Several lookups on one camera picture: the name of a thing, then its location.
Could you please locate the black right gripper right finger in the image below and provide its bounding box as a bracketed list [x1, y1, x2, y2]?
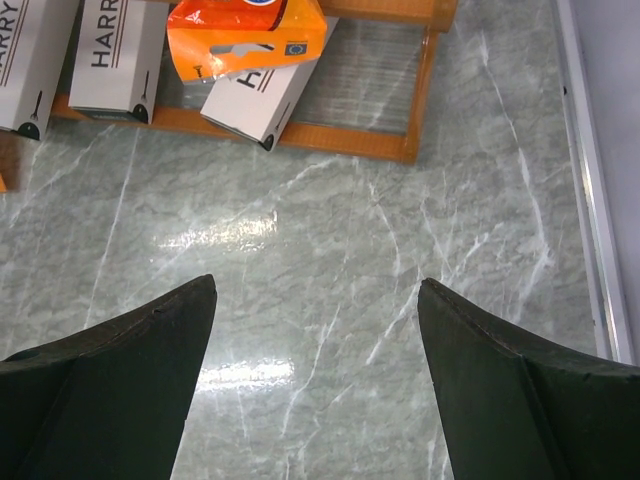
[417, 278, 639, 479]

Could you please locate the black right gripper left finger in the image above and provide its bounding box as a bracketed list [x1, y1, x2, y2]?
[1, 274, 217, 479]

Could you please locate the white Harry's razor box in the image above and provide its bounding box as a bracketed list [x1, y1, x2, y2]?
[1, 0, 79, 140]
[69, 0, 170, 124]
[199, 17, 341, 153]

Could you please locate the orange wooden shelf rack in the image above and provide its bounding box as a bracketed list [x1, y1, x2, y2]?
[51, 0, 458, 165]

